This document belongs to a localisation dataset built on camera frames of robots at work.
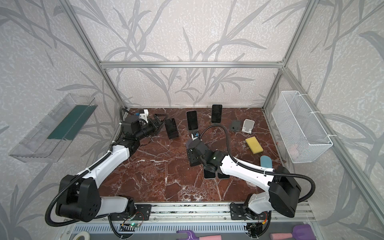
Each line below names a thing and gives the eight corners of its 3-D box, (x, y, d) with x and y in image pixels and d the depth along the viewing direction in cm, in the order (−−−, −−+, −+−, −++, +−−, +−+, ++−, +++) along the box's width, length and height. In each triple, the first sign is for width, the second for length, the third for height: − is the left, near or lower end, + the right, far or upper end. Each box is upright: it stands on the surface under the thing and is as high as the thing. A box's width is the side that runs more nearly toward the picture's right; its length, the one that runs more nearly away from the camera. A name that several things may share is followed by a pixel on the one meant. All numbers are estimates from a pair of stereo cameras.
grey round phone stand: (230, 131, 109) (231, 128, 106) (229, 122, 114) (230, 120, 112) (241, 131, 109) (242, 128, 106) (239, 122, 114) (240, 120, 112)
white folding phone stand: (241, 131, 108) (244, 124, 102) (242, 126, 112) (245, 118, 105) (250, 134, 107) (254, 126, 100) (251, 128, 110) (255, 120, 104)
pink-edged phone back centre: (189, 132, 108) (187, 117, 95) (188, 125, 112) (186, 110, 100) (198, 130, 109) (198, 116, 96) (196, 123, 113) (196, 109, 101)
